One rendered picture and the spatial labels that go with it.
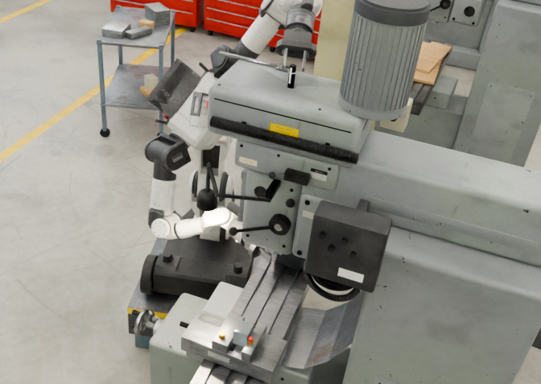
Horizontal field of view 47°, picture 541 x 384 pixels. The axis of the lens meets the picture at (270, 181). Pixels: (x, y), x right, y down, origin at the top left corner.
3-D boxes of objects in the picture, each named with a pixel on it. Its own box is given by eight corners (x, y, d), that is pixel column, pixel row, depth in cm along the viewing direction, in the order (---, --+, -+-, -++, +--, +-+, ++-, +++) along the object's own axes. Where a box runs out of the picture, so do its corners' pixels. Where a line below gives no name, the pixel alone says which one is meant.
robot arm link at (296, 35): (314, 64, 194) (318, 34, 199) (317, 45, 185) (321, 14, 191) (274, 59, 194) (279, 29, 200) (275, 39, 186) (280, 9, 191)
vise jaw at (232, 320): (211, 348, 217) (211, 340, 214) (229, 319, 228) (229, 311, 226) (226, 354, 215) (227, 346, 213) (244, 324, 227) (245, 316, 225)
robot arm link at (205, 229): (229, 221, 231) (196, 228, 235) (239, 229, 238) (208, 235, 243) (228, 205, 234) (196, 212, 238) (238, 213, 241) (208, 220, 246)
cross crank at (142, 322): (126, 337, 271) (125, 319, 265) (139, 319, 281) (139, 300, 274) (159, 349, 268) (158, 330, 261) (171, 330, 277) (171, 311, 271)
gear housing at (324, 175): (232, 167, 196) (233, 139, 191) (258, 132, 216) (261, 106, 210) (334, 195, 189) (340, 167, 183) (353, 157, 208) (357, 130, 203)
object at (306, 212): (289, 257, 208) (299, 193, 193) (310, 216, 227) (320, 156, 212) (344, 274, 203) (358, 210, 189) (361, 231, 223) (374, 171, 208)
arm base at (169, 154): (155, 169, 250) (138, 150, 242) (176, 145, 253) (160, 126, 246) (176, 179, 239) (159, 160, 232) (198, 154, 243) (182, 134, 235)
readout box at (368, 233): (302, 275, 175) (311, 216, 163) (311, 256, 182) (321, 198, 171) (372, 297, 171) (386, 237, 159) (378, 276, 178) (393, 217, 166)
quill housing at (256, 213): (237, 244, 215) (244, 167, 197) (258, 212, 232) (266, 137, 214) (290, 260, 211) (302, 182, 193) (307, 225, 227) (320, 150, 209)
